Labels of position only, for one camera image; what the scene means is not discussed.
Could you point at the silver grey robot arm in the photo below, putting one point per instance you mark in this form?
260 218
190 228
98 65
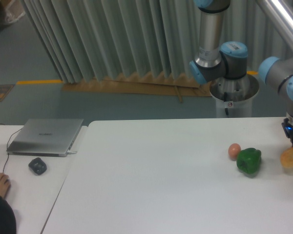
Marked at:
229 60

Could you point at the clear plastic bag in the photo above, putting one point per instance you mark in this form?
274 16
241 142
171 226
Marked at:
10 11

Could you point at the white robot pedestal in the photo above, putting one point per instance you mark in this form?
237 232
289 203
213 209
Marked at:
233 109

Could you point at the brown egg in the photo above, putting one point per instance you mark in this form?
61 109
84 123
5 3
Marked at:
234 149

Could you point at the silver closed laptop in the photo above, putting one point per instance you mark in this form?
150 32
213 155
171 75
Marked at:
46 137

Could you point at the grey-green pleated curtain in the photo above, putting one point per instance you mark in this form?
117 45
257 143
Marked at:
101 39

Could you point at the white usb plug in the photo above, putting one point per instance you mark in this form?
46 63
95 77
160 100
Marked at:
71 152

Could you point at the black sleeve forearm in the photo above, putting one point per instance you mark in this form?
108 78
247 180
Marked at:
7 218

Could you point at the brown cardboard sheet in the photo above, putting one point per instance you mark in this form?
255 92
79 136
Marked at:
148 84

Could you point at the green bell pepper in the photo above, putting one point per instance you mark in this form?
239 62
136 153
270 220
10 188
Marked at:
249 161

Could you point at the golden bread loaf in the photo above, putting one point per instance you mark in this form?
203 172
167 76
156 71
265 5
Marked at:
286 158

